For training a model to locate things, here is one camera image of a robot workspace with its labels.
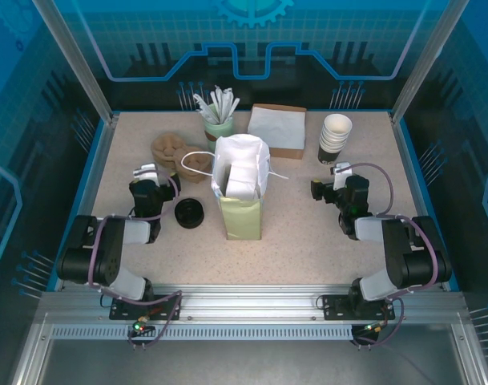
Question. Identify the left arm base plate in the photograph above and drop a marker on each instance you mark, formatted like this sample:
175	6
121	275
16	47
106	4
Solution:
165	305

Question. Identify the brown pulp cup carrier stack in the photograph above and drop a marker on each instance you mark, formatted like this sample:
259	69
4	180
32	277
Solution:
167	148

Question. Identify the cardboard box with tissue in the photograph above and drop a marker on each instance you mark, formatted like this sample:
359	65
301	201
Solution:
279	126

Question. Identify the black printed paper cup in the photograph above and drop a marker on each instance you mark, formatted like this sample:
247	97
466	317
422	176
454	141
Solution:
327	154

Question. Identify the aluminium mounting rail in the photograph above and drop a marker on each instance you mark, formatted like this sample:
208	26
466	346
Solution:
247	301

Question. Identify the black plastic lid stack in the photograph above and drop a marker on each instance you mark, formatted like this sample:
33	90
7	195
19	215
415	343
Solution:
189	212

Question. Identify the white paper cup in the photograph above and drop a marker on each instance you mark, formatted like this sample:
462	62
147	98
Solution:
333	141
335	137
337	123
331	146

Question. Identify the aluminium frame post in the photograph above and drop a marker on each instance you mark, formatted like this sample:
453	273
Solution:
420	60
75	60

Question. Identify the cardboard napkin box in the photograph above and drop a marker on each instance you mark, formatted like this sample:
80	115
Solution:
283	152

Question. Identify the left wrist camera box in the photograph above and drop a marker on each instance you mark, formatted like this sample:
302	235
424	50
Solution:
145	170

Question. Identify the white wrapped straw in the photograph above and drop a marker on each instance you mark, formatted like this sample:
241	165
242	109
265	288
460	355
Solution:
218	100
203	106
233	106
227	102

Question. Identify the mint green holder cup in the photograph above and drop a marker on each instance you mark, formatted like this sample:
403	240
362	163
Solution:
217	130

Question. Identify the small LED circuit board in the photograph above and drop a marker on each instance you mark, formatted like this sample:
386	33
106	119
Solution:
141	325
372	329

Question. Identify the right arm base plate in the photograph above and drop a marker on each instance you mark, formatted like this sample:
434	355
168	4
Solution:
335	306

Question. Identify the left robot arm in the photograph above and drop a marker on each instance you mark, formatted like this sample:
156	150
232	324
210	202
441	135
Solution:
103	256

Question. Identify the floral paper gift bag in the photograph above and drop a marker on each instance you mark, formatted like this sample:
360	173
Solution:
239	200

